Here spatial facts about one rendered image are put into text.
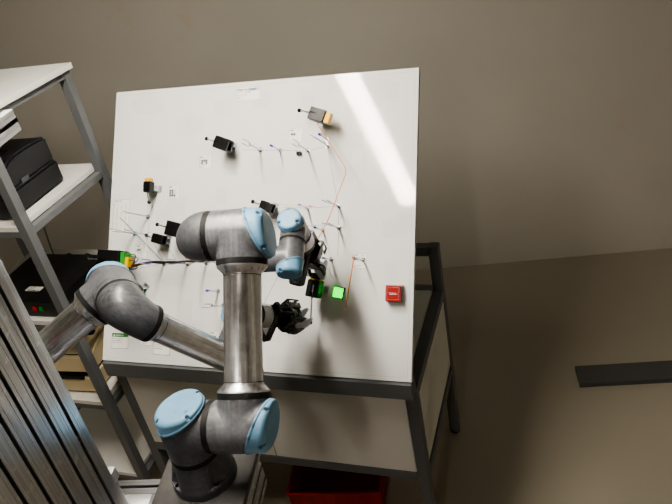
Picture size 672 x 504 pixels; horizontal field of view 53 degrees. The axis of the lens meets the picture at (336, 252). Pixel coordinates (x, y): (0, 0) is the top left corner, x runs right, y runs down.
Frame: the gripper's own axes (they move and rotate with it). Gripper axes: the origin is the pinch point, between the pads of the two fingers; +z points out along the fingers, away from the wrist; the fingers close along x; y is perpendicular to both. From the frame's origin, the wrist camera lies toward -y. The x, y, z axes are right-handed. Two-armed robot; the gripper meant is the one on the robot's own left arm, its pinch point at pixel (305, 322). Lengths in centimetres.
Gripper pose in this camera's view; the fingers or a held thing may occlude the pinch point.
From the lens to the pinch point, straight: 222.3
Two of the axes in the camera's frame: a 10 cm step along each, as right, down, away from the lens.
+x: -4.0, -7.9, 4.6
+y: 6.7, -5.9, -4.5
